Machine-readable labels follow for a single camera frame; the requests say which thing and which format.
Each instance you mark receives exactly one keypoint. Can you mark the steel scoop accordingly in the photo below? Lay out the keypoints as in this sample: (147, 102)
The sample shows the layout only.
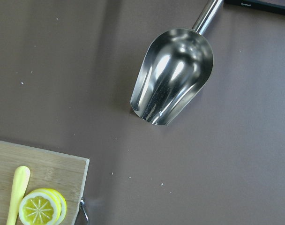
(175, 68)

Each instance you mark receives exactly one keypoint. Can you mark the bamboo cutting board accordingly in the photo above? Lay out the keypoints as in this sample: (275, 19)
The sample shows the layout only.
(62, 172)

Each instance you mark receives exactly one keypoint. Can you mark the lemon slice stack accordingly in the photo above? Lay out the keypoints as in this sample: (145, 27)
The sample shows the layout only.
(43, 206)

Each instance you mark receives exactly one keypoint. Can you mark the yellow plastic knife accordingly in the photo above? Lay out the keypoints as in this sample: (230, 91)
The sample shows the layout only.
(19, 186)

